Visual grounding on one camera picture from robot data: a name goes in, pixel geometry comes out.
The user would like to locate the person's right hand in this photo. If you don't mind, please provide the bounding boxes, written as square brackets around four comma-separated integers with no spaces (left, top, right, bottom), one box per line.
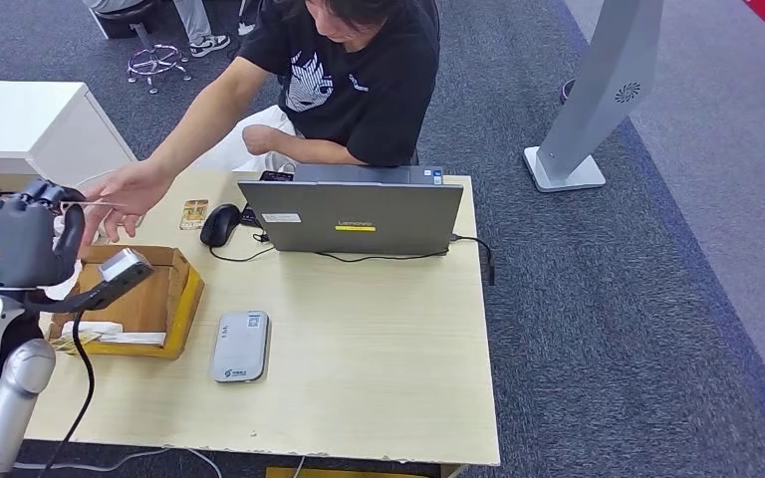
[81,159,174,247]

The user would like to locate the person's left hand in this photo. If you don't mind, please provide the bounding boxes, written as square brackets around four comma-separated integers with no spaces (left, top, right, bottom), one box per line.
[241,123,283,157]

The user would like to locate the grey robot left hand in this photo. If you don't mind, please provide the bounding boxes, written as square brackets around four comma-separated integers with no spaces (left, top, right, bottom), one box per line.
[0,177,87,292]

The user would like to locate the person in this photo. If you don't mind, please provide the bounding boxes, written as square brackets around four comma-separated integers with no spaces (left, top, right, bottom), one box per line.
[84,0,233,59]
[81,0,442,247]

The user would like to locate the golden key cards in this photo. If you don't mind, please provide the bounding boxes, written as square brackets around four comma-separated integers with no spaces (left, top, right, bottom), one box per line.
[49,332,104,356]

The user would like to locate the black computer mouse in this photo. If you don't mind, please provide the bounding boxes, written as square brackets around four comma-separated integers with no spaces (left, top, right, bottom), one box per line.
[198,202,243,249]

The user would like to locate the cardboard box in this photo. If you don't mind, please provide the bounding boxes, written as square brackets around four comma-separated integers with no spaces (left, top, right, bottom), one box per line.
[47,244,205,360]

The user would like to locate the grey laptop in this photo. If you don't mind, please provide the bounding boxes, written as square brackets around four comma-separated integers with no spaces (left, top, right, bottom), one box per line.
[237,164,465,257]

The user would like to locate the white paper block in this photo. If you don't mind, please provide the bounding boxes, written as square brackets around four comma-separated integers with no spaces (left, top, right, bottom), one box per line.
[79,321,125,337]

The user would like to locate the white cabinet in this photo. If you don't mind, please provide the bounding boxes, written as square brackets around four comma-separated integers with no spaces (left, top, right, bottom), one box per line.
[0,80,138,192]

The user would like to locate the grey kiosk stand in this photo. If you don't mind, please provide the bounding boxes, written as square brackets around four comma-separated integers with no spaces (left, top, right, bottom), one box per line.
[522,0,665,194]

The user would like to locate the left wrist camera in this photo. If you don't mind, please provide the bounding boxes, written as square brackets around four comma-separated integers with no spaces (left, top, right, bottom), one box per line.
[22,247,156,315]

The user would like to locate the black mouse cable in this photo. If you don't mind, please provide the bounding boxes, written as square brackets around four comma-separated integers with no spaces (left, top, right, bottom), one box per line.
[209,245,275,264]

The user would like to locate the chrome ring stool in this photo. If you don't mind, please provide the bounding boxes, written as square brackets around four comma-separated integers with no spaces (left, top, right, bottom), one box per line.
[95,0,193,94]

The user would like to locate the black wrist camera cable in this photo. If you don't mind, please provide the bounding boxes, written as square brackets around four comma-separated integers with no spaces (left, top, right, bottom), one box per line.
[39,313,97,478]

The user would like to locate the black laptop cable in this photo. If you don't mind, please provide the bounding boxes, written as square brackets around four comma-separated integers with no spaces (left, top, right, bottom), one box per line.
[316,234,496,287]

